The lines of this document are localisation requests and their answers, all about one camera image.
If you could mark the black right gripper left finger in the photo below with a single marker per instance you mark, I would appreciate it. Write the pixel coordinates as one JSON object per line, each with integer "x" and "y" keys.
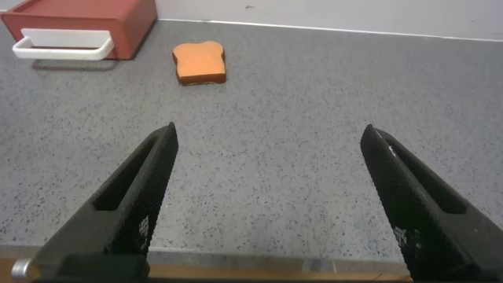
{"x": 125, "y": 212}

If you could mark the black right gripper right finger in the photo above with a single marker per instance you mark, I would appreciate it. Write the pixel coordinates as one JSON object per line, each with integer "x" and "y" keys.
{"x": 420, "y": 212}

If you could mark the red drawer housing box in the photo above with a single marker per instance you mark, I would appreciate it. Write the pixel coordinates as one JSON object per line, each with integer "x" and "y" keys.
{"x": 135, "y": 17}

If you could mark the small silver metal knob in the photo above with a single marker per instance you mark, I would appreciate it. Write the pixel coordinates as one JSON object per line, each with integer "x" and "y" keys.
{"x": 20, "y": 269}

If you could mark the toast bread slice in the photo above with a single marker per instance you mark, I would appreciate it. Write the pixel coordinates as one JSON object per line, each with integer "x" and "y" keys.
{"x": 200, "y": 63}

